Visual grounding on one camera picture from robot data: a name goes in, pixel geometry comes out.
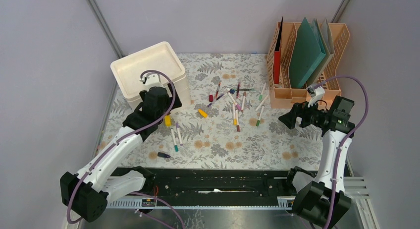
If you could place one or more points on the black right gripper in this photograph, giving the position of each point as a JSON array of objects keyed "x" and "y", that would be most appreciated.
[{"x": 300, "y": 110}]

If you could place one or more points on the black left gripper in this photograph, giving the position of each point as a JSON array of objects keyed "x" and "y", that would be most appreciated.
[{"x": 173, "y": 101}]

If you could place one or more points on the cream drawer unit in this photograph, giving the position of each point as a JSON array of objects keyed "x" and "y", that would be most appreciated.
[{"x": 160, "y": 57}]

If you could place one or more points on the yellow ink bottle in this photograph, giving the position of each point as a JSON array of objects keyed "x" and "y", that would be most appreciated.
[{"x": 203, "y": 113}]

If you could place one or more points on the dark blue ink bottle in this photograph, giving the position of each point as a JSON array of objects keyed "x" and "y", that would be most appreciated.
[{"x": 163, "y": 155}]

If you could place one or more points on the red file folder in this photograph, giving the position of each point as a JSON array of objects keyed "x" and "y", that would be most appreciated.
[{"x": 277, "y": 55}]

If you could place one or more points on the teal file folder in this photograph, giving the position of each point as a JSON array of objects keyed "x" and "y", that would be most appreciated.
[{"x": 304, "y": 55}]

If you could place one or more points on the beige file folder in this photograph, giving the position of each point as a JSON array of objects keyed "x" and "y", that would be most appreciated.
[{"x": 325, "y": 41}]

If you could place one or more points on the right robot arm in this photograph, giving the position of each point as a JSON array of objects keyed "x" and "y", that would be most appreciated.
[{"x": 328, "y": 161}]

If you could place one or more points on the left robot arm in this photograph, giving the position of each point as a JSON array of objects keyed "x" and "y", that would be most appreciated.
[{"x": 87, "y": 192}]

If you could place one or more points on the floral desk mat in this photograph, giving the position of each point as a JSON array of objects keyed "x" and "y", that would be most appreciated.
[{"x": 213, "y": 142}]

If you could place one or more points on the yellow block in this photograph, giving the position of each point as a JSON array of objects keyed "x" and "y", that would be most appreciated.
[{"x": 168, "y": 121}]

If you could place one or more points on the peach plastic file organizer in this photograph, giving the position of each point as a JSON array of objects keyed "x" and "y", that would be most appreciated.
[{"x": 282, "y": 96}]

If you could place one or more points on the light green capped marker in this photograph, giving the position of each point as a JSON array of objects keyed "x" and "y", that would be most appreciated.
[{"x": 262, "y": 92}]

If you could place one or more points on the purple capped white marker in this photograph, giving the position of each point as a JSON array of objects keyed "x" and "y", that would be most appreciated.
[{"x": 179, "y": 133}]

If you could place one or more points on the purple clear pen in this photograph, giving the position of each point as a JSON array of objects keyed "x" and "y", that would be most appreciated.
[{"x": 215, "y": 100}]

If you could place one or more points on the dark red capped white marker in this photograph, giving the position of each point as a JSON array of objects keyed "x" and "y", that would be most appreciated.
[{"x": 237, "y": 120}]

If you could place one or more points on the pink clear pen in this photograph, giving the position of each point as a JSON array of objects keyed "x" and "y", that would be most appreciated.
[{"x": 238, "y": 86}]

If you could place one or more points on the yellow capped white marker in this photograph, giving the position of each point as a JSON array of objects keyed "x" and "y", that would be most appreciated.
[{"x": 234, "y": 114}]

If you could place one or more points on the green clear pen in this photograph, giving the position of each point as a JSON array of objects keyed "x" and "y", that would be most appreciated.
[{"x": 244, "y": 89}]

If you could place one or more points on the orange clear pen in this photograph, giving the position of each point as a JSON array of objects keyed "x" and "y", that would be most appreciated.
[{"x": 217, "y": 90}]

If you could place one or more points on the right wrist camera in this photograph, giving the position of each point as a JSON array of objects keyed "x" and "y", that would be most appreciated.
[{"x": 316, "y": 94}]

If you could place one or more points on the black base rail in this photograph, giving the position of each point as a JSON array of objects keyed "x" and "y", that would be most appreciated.
[{"x": 229, "y": 186}]

